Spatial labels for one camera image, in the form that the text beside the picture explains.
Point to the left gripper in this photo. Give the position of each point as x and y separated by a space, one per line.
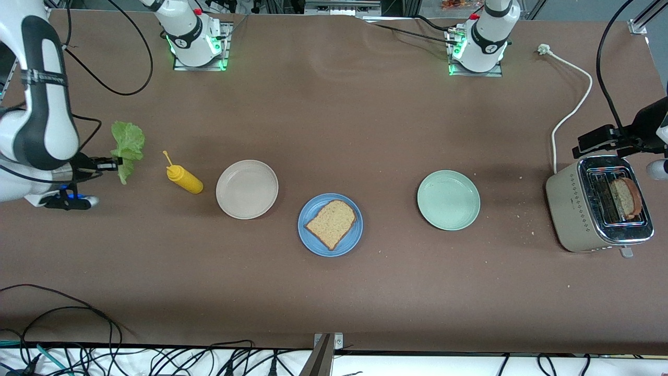
630 139

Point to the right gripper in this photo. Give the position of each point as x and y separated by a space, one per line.
83 166

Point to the green lettuce leaf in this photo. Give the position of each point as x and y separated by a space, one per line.
128 143

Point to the brown bread slice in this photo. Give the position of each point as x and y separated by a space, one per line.
626 197
331 223

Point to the yellow squeeze bottle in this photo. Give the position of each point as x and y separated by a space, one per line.
185 180

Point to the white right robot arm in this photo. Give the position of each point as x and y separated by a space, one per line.
47 104

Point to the beige plate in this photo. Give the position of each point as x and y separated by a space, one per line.
247 189

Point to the mint green plate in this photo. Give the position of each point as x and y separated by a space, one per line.
449 200

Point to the blue plate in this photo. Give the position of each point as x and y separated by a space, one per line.
313 243

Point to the beige chrome toaster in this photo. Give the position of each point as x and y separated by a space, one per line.
571 209

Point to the grey metal box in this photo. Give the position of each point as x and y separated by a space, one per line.
342 8

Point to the aluminium frame rail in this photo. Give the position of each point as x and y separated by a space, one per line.
637 26

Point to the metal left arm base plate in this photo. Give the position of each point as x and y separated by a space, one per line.
469 74

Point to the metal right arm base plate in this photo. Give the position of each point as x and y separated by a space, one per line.
226 52

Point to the aluminium table edge bracket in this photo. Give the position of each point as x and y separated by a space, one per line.
338 340

